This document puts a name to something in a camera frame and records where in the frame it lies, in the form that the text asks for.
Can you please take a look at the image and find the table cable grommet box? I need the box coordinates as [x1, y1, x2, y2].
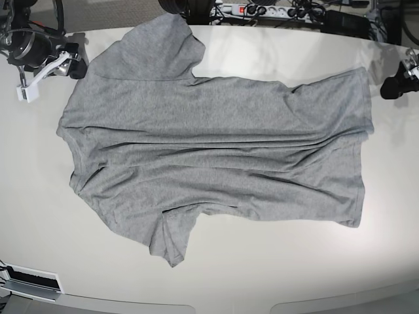
[1, 262, 65, 302]

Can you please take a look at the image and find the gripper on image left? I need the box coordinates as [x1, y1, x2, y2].
[6, 31, 88, 80]

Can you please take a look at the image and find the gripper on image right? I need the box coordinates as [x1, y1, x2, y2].
[380, 48, 419, 100]

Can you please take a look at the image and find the black power adapter box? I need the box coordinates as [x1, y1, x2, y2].
[320, 10, 371, 39]

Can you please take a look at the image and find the white power strip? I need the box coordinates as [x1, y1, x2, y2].
[210, 2, 312, 23]

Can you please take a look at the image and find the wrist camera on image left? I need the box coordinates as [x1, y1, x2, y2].
[16, 84, 39, 103]

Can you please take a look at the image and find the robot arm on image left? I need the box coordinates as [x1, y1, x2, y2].
[1, 0, 87, 86]

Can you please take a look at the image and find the grey t-shirt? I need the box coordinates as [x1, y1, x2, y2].
[57, 14, 374, 266]

